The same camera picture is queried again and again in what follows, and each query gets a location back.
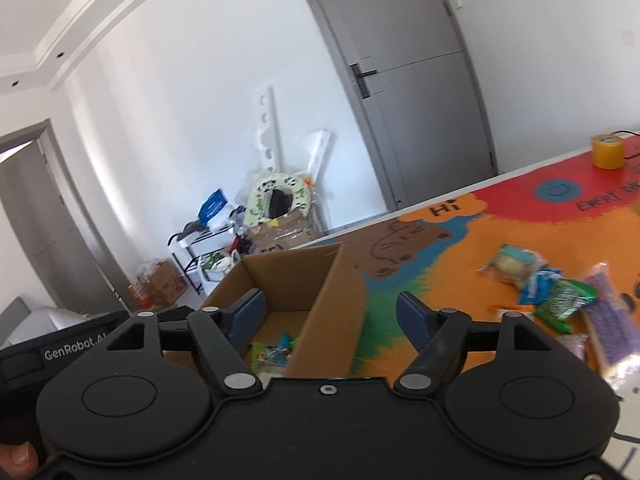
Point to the person's left hand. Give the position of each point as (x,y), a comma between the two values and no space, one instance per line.
(17,462)

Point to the black metal rack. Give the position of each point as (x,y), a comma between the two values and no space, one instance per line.
(187,255)

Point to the shiny green snack packet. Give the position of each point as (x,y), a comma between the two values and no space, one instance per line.
(565,305)

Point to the orange printed carton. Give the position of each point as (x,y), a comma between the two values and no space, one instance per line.
(160,285)

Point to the panda print toilet seat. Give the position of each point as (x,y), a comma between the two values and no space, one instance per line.
(257,200)

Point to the clear white snack packet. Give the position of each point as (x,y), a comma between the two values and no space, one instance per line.
(622,372)

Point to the grey side door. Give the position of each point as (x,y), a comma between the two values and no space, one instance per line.
(45,220)

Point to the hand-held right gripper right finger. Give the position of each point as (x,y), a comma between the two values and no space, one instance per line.
(411,317)

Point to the blue and white bag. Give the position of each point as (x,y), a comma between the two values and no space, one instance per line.
(212,207)

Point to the small blue snack packet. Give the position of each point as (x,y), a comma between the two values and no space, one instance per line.
(286,341)

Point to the yellow tape roll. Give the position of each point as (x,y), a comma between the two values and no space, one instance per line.
(607,151)

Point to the yellow and teal snack packet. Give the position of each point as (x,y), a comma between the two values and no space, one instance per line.
(510,265)

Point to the short white foam piece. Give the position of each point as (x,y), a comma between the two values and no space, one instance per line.
(317,155)

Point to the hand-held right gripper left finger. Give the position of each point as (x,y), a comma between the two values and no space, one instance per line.
(251,312)

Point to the tall white foam board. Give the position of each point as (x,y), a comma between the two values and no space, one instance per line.
(265,125)

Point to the colourful printed tablecloth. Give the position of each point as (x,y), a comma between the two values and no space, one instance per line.
(450,270)

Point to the taped brown cardboard box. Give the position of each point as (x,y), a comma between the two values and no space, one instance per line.
(285,235)

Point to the purple snack packet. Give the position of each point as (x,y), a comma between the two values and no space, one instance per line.
(610,320)

